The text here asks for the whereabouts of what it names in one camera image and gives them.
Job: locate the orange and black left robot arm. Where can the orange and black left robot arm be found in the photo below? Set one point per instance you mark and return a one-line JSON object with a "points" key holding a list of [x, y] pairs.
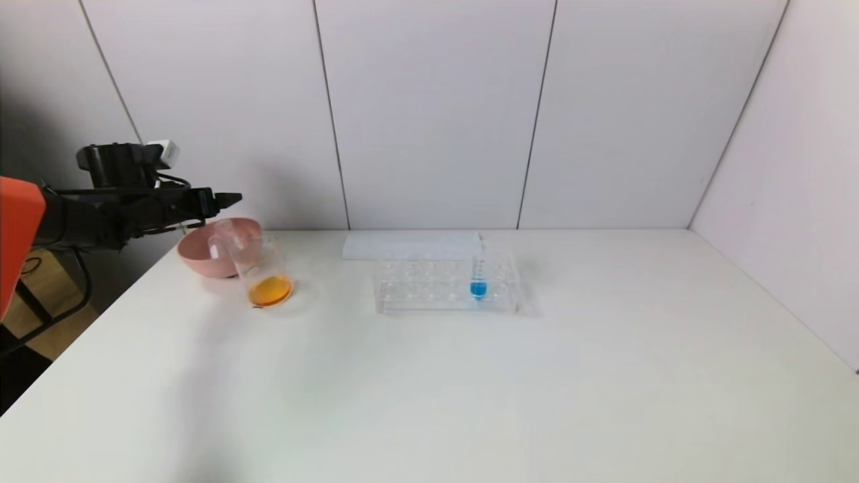
{"points": [[74, 218]]}

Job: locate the black slanted stand leg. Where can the black slanted stand leg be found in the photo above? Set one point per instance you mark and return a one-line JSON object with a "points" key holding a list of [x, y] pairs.
{"points": [[33, 302]]}

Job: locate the clear plastic test tube rack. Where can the clear plastic test tube rack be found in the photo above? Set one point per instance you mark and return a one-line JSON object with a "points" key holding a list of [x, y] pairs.
{"points": [[429, 295]]}

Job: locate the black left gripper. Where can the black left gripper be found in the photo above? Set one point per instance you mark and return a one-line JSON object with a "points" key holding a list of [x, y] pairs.
{"points": [[201, 201]]}

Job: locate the pink plastic bowl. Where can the pink plastic bowl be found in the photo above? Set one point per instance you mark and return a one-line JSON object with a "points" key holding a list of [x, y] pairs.
{"points": [[198, 258]]}

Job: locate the white paper sheet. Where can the white paper sheet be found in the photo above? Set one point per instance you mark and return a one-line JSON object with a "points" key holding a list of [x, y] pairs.
{"points": [[366, 245]]}

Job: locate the test tube with blue pigment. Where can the test tube with blue pigment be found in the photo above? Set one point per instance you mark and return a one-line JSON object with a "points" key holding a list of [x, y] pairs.
{"points": [[478, 287]]}

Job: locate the white grey wrist camera box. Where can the white grey wrist camera box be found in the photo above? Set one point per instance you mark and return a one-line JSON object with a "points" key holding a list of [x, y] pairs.
{"points": [[164, 153]]}

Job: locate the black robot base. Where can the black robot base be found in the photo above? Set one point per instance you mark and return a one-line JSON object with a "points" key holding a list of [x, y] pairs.
{"points": [[20, 379]]}

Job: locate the test tube with red pigment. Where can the test tube with red pigment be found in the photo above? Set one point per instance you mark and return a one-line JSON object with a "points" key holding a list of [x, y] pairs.
{"points": [[241, 249]]}

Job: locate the clear glass beaker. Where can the clear glass beaker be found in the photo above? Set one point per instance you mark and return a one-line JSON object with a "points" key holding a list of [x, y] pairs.
{"points": [[270, 290]]}

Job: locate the test tube with yellow pigment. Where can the test tube with yellow pigment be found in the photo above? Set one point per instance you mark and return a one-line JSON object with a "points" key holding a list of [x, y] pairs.
{"points": [[220, 241]]}

